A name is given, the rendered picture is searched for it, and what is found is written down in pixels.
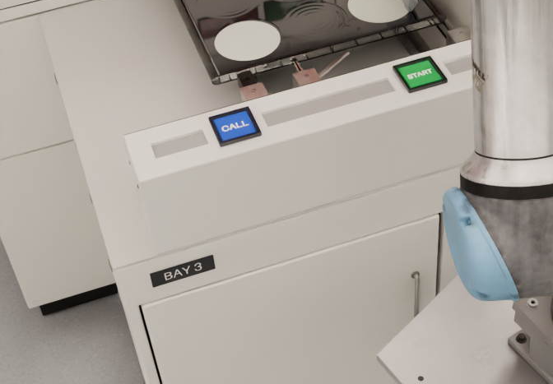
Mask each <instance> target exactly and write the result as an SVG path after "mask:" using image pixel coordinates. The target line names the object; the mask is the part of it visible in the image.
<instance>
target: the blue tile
mask: <svg viewBox="0 0 553 384"><path fill-rule="evenodd" d="M213 122H214V124H215V126H216V130H217V131H218V133H219V135H220V138H221V140H222V141H226V140H229V139H232V138H235V137H238V136H243V135H246V134H249V133H253V132H256V129H255V127H254V125H253V123H252V121H251V119H250V117H249V115H248V113H247V111H244V112H241V113H236V114H232V115H230V116H226V117H223V118H218V119H215V120H213Z"/></svg>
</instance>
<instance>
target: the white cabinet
mask: <svg viewBox="0 0 553 384"><path fill-rule="evenodd" d="M460 167H461V166H460ZM460 167H457V168H454V169H450V170H446V171H443V172H441V173H436V174H433V175H430V176H427V177H424V178H419V179H417V180H413V181H410V182H408V183H403V184H400V185H397V186H394V187H389V188H386V189H384V190H381V191H377V192H373V193H370V194H367V195H364V196H361V197H357V198H353V199H350V200H348V201H343V202H340V203H337V204H334V205H331V206H326V207H324V208H320V209H317V210H315V211H310V212H307V213H304V214H301V215H296V216H293V217H290V218H287V219H284V220H279V221H277V222H274V223H270V224H266V225H263V226H260V227H257V228H254V229H250V230H246V231H244V232H241V233H237V234H233V235H230V236H227V237H224V238H219V239H217V240H213V241H210V242H208V243H203V244H200V245H197V246H194V247H191V248H186V249H184V250H180V251H177V252H172V253H170V254H167V255H164V256H161V257H157V258H153V259H151V260H148V261H143V262H140V263H137V264H134V265H131V266H126V267H124V268H120V269H117V270H115V271H114V270H113V267H112V264H111V261H110V258H109V259H108V261H109V266H110V269H111V271H112V272H113V273H114V278H115V281H116V285H117V287H118V296H119V298H120V300H121V301H122V305H123V309H124V312H125V315H126V318H127V321H128V326H129V329H130V332H131V335H132V340H133V343H134V346H135V349H136V352H137V356H138V360H139V363H140V366H141V369H142V374H143V376H144V378H143V381H144V384H397V383H396V382H395V381H394V379H393V378H392V377H391V376H390V375H389V374H388V372H387V371H386V370H385V369H384V368H383V366H382V365H381V364H380V363H379V362H378V360H377V354H378V353H379V352H380V351H381V350H382V349H383V348H384V347H385V346H386V345H387V344H388V343H389V342H390V341H391V340H392V339H393V338H394V337H395V336H396V335H397V334H398V333H399V332H400V331H401V330H402V329H403V328H404V327H405V326H406V325H407V324H408V323H409V322H410V321H411V320H412V319H413V318H414V317H415V316H416V315H417V314H419V313H420V312H421V311H422V310H423V309H424V308H425V307H426V306H427V305H428V304H429V303H430V302H431V301H432V300H433V299H434V298H435V297H436V296H437V295H438V294H439V293H440V292H441V291H442V290H443V289H444V288H445V287H446V286H447V285H448V284H449V283H450V282H451V281H452V280H453V279H454V278H455V277H456V276H457V275H458V272H457V270H456V267H455V265H454V262H453V258H452V255H451V252H450V249H449V245H448V240H447V235H446V232H445V227H444V217H443V207H442V205H443V196H444V193H445V192H446V191H448V190H451V188H452V187H458V188H460ZM87 186H88V184H87ZM88 188H89V186H88ZM89 192H90V189H89ZM89 195H90V199H91V203H92V204H93V206H94V202H93V200H92V197H91V192H90V194H89ZM94 208H95V206H94ZM95 213H96V211H95ZM96 217H97V219H98V216H97V214H96ZM98 222H99V220H98ZM99 225H100V222H99ZM100 231H101V233H102V230H101V228H100ZM102 237H103V239H104V236H103V234H102ZM104 242H105V240H104ZM105 247H106V244H105ZM106 251H107V253H108V250H107V248H106ZM108 257H109V254H108Z"/></svg>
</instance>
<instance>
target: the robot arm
mask: <svg viewBox="0 0 553 384"><path fill-rule="evenodd" d="M402 1H403V2H404V6H405V8H406V9H407V10H408V11H409V12H412V10H413V9H414V8H415V6H416V5H417V3H418V2H419V1H420V0H402ZM470 22H471V47H472V97H473V122H474V147H475V150H474V151H473V153H472V155H471V156H470V157H469V158H468V159H467V160H466V161H465V162H464V163H463V164H462V165H461V167H460V188H458V187H452V188H451V190H448V191H446V192H445V193H444V196H443V205H442V207H443V217H444V227H445V232H446V235H447V240H448V245H449V249H450V252H451V255H452V258H453V262H454V265H455V267H456V270H457V272H458V275H459V277H460V280H461V281H462V284H463V285H464V287H465V289H466V290H467V292H468V293H469V294H470V295H471V296H472V297H474V298H476V299H478V300H481V301H499V300H512V301H514V302H517V301H519V299H520V298H533V297H541V296H548V295H552V298H551V320H552V323H553V0H470Z"/></svg>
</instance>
